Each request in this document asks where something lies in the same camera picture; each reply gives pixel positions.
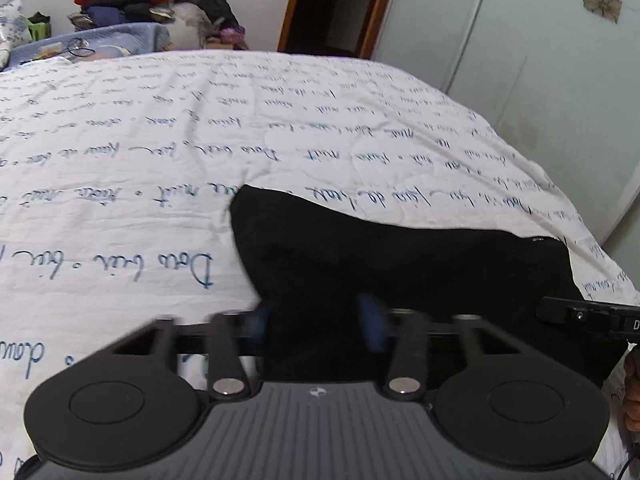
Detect purple cloth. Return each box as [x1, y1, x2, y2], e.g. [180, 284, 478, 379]
[218, 27, 249, 47]

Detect pile of clothes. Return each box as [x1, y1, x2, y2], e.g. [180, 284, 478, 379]
[69, 0, 249, 52]

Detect wooden door frame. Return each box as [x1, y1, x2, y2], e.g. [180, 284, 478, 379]
[277, 0, 405, 62]

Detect white plastic bag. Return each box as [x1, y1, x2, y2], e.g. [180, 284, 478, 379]
[169, 2, 215, 52]

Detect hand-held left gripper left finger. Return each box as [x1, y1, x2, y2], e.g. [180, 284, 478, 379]
[107, 302, 274, 402]

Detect black bag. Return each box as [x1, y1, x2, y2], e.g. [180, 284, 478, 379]
[197, 0, 242, 32]

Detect blue patterned pillow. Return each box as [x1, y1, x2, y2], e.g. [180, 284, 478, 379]
[0, 22, 172, 74]

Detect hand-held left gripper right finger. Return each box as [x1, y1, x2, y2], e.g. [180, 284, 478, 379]
[356, 294, 517, 402]

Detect green bag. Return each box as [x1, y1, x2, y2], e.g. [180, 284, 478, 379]
[26, 12, 53, 43]

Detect frosted glass sliding wardrobe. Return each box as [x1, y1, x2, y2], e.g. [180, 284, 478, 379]
[370, 0, 640, 282]

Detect white script-printed bed sheet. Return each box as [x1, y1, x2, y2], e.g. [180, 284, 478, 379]
[0, 49, 640, 480]

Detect black pants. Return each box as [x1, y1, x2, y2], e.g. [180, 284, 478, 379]
[229, 184, 619, 397]

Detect black cable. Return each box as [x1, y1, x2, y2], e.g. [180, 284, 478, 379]
[611, 439, 640, 480]

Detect person's right hand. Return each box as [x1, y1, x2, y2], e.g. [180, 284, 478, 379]
[622, 352, 640, 434]

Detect floral printed bag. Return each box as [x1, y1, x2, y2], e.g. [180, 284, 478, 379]
[0, 0, 32, 55]

